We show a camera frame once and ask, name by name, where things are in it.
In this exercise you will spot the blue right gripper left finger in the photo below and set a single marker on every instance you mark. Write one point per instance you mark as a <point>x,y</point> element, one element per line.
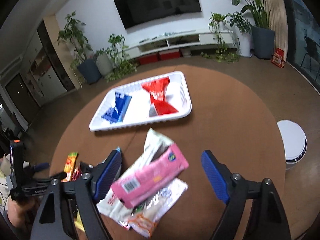
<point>104,174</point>

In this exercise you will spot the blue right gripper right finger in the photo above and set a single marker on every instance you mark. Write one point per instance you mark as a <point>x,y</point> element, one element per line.
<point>217,174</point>

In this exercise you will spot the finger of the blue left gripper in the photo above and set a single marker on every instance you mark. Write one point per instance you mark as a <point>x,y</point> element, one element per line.
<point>41,167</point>

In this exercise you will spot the pink snack bar packet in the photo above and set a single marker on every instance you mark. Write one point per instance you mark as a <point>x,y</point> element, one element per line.
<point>145,182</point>

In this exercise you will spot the orange snack bar packet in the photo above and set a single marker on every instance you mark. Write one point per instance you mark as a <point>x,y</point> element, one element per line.
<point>70,166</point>

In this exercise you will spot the white orange snack packet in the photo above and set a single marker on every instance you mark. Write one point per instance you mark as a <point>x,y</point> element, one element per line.
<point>143,218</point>

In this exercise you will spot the blue Tipo snack bag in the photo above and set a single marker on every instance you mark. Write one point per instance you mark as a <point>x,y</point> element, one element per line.
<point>117,112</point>

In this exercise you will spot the red snack bag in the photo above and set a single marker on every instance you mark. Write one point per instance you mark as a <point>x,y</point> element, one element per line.
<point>158,103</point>

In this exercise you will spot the dark red patterned snack packet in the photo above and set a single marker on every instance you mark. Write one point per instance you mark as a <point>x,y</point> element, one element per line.
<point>76,173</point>

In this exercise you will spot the person left hand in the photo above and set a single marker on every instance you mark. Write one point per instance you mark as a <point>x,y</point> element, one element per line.
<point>16,211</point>

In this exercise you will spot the white plastic tray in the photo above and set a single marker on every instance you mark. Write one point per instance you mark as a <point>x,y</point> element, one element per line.
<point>139,111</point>

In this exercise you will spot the dark blue plant pot left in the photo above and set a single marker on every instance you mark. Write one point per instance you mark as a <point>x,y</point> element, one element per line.
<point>88,69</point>

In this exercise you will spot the dark blue plant pot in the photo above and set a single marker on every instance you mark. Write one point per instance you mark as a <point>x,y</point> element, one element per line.
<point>263,42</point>
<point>88,69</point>

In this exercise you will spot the white plant pot left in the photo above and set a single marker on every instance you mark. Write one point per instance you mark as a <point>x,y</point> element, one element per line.
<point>104,64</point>

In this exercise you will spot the red storage box left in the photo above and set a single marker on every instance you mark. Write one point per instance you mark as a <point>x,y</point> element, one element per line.
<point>147,59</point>

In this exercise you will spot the red storage box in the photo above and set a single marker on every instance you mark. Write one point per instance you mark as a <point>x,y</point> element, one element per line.
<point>170,54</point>
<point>147,59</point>

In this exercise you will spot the red paper bag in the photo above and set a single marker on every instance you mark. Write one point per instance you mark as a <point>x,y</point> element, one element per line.
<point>278,58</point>

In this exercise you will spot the red storage box right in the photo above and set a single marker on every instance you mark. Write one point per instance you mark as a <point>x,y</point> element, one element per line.
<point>170,54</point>

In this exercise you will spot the white tv cabinet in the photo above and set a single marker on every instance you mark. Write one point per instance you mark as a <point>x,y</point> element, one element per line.
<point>182,39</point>

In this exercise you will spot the tall white plant pot right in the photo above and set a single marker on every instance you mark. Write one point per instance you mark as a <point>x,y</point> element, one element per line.
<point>245,44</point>

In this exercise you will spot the dark blue plant pot right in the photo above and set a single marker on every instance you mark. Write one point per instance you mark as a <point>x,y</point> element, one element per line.
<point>263,42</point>

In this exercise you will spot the wall mounted television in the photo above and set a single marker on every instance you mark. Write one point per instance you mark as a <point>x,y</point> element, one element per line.
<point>135,12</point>

